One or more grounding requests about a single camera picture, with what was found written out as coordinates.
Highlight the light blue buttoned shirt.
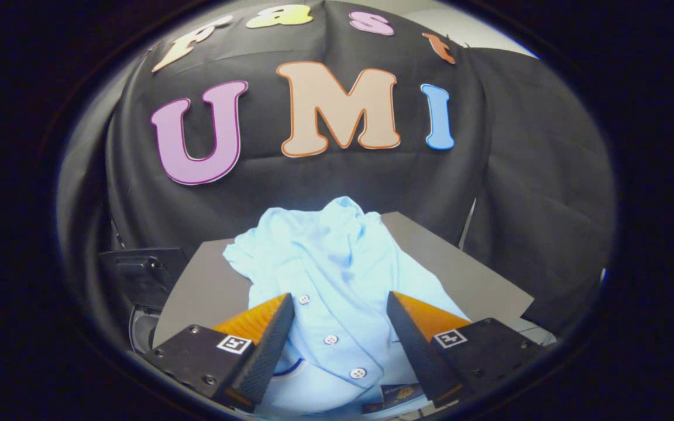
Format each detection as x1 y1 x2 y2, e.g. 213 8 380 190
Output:
223 196 472 419

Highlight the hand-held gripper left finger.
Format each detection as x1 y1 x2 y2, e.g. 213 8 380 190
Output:
149 294 295 412

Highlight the black backdrop cloth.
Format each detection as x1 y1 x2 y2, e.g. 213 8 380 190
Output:
59 0 615 337

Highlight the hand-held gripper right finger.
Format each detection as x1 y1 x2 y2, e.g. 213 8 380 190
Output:
387 291 545 408

